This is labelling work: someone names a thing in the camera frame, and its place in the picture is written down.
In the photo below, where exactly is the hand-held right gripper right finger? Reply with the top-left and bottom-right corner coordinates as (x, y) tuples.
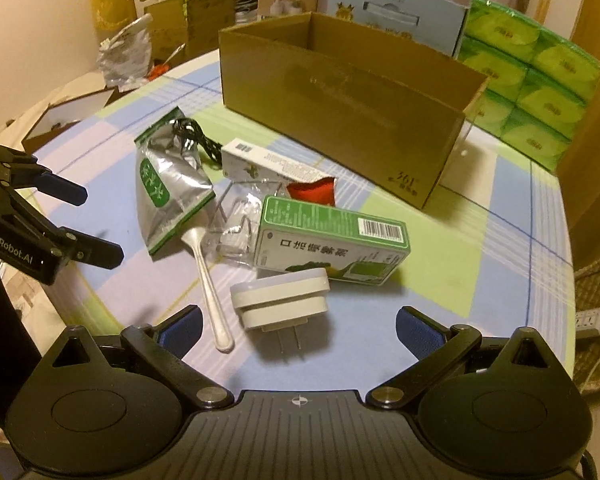
(366, 306), (561, 408)

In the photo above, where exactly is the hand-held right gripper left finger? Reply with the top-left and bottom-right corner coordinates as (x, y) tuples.
(42, 305), (233, 409)

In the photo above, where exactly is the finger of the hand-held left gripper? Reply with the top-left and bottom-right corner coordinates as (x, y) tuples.
(0, 142), (88, 206)
(2, 187), (125, 268)

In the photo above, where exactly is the white plastic spoon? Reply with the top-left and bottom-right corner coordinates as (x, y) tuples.
(182, 226), (234, 353)

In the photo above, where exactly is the silver foil tea bag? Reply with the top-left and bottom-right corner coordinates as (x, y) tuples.
(136, 106), (216, 261)

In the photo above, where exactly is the white power adapter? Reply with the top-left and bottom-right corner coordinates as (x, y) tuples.
(229, 267), (331, 363)

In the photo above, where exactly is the clear plastic packaging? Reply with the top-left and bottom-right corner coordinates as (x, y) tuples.
(207, 180), (288, 268)

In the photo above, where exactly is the green medicine box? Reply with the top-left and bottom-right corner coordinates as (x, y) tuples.
(252, 195), (411, 286)

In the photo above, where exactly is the black cable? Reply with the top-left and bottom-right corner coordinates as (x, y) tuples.
(172, 117), (226, 176)

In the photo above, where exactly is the red packet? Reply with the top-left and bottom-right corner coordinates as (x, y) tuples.
(286, 176), (337, 208)

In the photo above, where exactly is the white slim carton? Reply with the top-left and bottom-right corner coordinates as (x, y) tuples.
(221, 138), (321, 193)

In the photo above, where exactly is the brown cardboard box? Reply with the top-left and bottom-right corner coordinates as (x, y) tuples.
(218, 11), (490, 210)

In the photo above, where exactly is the desktop with checked tablecloth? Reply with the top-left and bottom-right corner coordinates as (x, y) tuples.
(30, 50), (578, 411)

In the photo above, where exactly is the brown box with white inside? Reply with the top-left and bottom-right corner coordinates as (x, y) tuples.
(22, 85), (116, 153)

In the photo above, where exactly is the crumpled silver foil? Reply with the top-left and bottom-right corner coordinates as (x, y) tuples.
(97, 14), (156, 92)

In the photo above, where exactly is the orange object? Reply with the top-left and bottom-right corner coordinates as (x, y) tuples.
(150, 45), (186, 80)

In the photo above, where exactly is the white power strip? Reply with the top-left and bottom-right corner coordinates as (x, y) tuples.
(574, 308), (600, 343)

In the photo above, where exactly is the brown cardboard carton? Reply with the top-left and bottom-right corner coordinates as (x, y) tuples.
(185, 0), (238, 56)

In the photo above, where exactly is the stack of green tissue packs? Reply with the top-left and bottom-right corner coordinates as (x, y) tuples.
(452, 0), (600, 171)

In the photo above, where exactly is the light blue gift box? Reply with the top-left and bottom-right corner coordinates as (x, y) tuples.
(326, 0), (471, 58)

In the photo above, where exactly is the white power cord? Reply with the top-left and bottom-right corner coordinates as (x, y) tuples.
(577, 330), (600, 392)

